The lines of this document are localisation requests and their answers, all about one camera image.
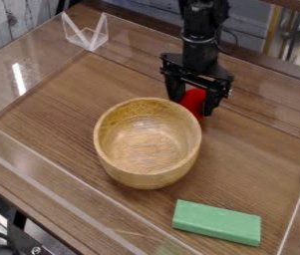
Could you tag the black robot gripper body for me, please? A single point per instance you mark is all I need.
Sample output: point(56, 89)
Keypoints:
point(211, 77)

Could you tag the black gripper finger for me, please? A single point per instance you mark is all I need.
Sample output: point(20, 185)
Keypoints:
point(174, 86)
point(213, 97)

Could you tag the red plush fruit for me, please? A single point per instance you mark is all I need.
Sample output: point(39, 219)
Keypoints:
point(191, 101)

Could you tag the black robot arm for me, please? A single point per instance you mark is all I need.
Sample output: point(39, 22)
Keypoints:
point(202, 18)

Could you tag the wooden bowl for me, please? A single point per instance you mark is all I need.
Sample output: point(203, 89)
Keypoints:
point(147, 140)

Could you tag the wooden chair in background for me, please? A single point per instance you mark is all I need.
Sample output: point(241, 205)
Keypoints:
point(282, 36)

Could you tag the green rectangular block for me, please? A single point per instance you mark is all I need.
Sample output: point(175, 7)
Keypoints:
point(217, 222)

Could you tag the black table leg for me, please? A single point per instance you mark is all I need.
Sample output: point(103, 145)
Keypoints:
point(23, 242)

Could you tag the clear acrylic corner bracket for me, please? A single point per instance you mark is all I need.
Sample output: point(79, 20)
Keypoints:
point(86, 38)

